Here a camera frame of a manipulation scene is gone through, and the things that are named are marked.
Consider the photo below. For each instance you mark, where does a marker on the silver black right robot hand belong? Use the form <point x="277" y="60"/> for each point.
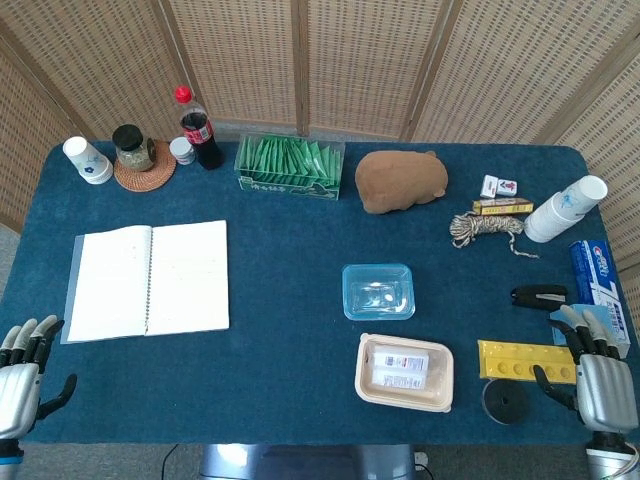
<point x="605" y="390"/>

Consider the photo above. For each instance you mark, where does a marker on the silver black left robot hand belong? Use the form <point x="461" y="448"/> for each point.
<point x="17" y="390"/>

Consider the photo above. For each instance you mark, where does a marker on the white spiral notebook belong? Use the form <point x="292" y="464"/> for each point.
<point x="185" y="280"/>

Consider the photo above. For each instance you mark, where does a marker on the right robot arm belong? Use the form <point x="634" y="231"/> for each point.
<point x="607" y="457"/>

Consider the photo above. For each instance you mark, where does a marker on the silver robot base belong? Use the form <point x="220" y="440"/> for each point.
<point x="300" y="462"/>

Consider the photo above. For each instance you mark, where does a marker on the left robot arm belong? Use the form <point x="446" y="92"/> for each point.
<point x="9" y="460"/>

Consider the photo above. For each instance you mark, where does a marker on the light blue tissue pack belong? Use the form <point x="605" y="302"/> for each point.
<point x="561" y="322"/>

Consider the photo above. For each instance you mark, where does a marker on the yellow block with holes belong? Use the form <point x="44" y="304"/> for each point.
<point x="510" y="360"/>

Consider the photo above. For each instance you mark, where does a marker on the black tape roll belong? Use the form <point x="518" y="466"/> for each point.
<point x="505" y="402"/>

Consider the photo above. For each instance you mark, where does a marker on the blue white toothpaste box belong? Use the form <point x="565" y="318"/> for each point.
<point x="595" y="270"/>

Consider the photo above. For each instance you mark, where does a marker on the floral paper cup stack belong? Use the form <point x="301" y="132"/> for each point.
<point x="565" y="207"/>
<point x="90" y="162"/>

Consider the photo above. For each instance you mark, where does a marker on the white labelled packet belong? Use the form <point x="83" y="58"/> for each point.
<point x="400" y="370"/>

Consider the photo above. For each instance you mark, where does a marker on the long yellow red box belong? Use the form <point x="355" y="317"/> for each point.
<point x="502" y="206"/>

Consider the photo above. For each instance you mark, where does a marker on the white mahjong tile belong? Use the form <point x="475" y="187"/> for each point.
<point x="507" y="186"/>
<point x="488" y="186"/>

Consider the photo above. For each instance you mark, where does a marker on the beige plastic tray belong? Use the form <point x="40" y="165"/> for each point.
<point x="365" y="385"/>

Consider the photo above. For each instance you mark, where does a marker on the clear container blue lid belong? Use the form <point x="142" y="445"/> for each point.
<point x="377" y="292"/>

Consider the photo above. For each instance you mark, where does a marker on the round woven rattan coaster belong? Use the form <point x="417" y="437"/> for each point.
<point x="162" y="175"/>

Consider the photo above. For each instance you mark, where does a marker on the glass jar black lid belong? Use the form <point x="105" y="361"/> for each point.
<point x="131" y="150"/>

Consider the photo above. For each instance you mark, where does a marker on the small white cream jar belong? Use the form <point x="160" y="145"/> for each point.
<point x="182" y="150"/>

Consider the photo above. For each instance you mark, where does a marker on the brown plush animal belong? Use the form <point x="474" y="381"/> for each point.
<point x="400" y="182"/>

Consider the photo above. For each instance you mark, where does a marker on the cola bottle red cap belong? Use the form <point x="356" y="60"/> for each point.
<point x="200" y="135"/>

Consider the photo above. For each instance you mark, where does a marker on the clear green tea bag box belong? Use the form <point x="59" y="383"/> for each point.
<point x="290" y="170"/>

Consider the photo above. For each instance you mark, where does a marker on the woven bamboo folding screen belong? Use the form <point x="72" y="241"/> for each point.
<point x="350" y="60"/>

